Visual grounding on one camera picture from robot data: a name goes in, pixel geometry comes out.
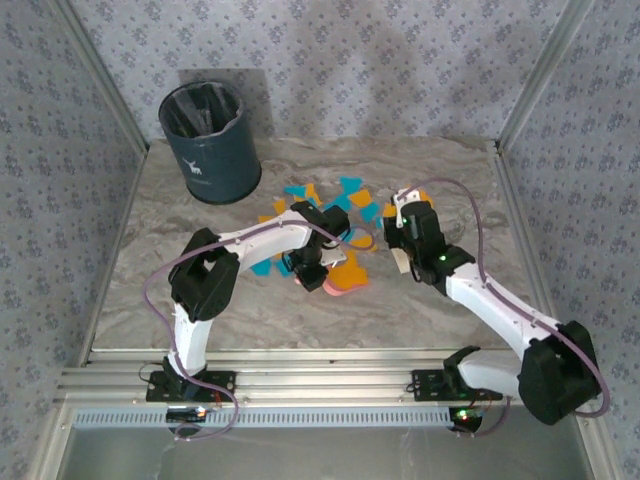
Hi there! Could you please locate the pink plastic dustpan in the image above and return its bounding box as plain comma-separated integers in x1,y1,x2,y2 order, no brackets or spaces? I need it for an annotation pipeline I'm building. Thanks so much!
292,273,371,298

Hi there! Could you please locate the dark blue waste bin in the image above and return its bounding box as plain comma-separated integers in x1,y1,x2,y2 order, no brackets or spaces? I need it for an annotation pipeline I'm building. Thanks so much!
158,81,263,206

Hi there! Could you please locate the small LED circuit board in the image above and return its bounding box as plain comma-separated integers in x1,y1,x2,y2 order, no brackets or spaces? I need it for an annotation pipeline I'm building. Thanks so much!
166,406,209,422
448,406,485,435

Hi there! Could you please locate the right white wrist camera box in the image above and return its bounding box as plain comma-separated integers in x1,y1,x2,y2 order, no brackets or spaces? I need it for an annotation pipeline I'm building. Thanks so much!
392,187,424,231

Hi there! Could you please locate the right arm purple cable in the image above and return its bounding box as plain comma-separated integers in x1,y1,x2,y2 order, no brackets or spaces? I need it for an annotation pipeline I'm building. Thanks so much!
407,177,611,439

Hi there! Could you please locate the aluminium table side rail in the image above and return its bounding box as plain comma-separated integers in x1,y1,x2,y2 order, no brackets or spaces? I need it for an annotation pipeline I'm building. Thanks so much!
496,142,574,364
77,144,151,369

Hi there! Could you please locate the aluminium extrusion base frame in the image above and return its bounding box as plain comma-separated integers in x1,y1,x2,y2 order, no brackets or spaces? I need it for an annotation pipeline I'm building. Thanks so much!
53,348,600,407

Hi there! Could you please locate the grey slotted cable duct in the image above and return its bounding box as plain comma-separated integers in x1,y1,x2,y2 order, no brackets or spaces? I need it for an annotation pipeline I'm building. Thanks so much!
73,405,456,430

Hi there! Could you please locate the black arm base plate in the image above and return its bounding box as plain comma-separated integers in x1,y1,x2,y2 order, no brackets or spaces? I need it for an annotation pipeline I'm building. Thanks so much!
410,368,504,402
144,369,237,404

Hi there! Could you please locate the aluminium frame post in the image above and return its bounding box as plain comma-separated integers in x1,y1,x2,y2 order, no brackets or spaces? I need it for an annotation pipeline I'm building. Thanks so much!
497,0,599,154
49,0,150,156

